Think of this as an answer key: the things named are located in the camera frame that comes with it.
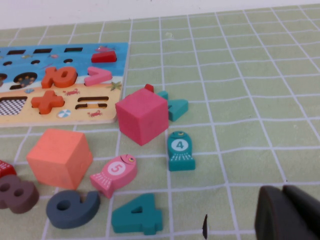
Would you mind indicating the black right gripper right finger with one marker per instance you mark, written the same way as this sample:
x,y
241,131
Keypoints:
x,y
305,210

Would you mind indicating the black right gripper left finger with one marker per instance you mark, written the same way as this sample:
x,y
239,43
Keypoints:
x,y
275,217

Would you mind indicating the teal number four piece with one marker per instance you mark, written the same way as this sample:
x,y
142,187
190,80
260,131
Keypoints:
x,y
147,220

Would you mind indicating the teal angular wooden piece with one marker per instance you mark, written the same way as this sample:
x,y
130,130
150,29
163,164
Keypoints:
x,y
178,110

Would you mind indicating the red less-than sign piece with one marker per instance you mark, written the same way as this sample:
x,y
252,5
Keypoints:
x,y
149,87

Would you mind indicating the slate grey number nine piece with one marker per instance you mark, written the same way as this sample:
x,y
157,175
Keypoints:
x,y
82,210

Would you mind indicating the pink greater-than sign piece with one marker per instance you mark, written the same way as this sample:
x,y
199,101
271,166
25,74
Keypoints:
x,y
100,77

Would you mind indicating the red minus sign piece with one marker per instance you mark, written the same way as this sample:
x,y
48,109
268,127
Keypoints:
x,y
103,58

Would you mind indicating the brown number eight piece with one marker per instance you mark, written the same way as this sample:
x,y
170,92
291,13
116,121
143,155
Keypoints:
x,y
27,200

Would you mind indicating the orange plus sign piece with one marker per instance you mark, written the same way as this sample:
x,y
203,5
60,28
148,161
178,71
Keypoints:
x,y
47,102

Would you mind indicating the colourful wooden puzzle board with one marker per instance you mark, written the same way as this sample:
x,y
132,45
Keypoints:
x,y
37,120

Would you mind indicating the orange number ten piece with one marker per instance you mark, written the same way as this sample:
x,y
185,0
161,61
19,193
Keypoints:
x,y
50,80

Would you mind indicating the teal fish number four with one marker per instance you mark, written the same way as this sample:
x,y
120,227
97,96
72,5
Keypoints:
x,y
180,152

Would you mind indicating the green checked tablecloth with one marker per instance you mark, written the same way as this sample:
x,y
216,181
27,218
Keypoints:
x,y
237,87

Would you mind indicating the pink fish number five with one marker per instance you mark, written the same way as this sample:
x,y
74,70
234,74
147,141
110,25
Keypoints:
x,y
115,175

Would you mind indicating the crimson wooden cube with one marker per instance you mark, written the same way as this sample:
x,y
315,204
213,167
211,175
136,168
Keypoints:
x,y
142,117

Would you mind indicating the orange wooden cube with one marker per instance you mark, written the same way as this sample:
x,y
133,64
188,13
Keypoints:
x,y
60,157

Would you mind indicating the red fish number seven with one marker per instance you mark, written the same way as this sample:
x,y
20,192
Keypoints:
x,y
6,168

